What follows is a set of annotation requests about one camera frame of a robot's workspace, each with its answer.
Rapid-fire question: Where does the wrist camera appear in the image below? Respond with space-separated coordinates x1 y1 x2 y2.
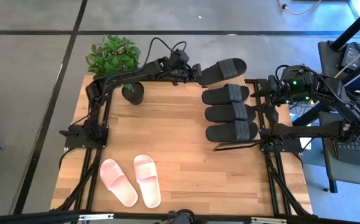
167 49 190 68
281 63 306 84

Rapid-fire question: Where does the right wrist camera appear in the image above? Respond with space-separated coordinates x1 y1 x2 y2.
281 63 306 84

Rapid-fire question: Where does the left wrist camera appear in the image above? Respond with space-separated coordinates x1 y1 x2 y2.
167 49 190 68

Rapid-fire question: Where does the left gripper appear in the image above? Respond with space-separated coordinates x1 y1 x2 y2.
167 63 204 82

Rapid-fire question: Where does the beige floor cable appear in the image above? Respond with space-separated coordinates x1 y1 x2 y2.
278 0 323 16

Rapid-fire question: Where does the pale yellow hanging cable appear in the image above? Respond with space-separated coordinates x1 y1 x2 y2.
334 39 360 78

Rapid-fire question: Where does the pink rubber slide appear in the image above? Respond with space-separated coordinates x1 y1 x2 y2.
133 154 162 209
99 158 140 208

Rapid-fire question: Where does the grey side desk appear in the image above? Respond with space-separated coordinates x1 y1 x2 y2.
318 110 360 194

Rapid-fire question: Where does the green plant in black pot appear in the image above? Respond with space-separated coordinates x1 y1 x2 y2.
85 34 146 106

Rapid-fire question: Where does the black slanted pole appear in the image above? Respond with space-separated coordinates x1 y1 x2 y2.
330 0 360 51

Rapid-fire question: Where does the black rubber slide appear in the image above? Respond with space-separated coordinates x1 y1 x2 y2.
198 57 248 86
205 120 259 143
201 83 250 106
204 101 257 123

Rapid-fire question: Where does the grey cart top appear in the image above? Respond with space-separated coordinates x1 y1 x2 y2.
318 40 360 80

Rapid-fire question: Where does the black power adapter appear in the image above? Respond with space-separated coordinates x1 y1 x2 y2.
341 43 360 71

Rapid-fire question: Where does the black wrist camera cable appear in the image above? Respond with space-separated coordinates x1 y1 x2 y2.
142 37 187 71

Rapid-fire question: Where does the silver frame bracket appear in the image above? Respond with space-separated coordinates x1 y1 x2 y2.
78 213 115 222
250 217 288 224

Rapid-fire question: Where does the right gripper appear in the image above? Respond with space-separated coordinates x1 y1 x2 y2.
250 76 293 124

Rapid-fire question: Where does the wooden shelf with black frame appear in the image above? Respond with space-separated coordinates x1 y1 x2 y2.
200 77 263 152

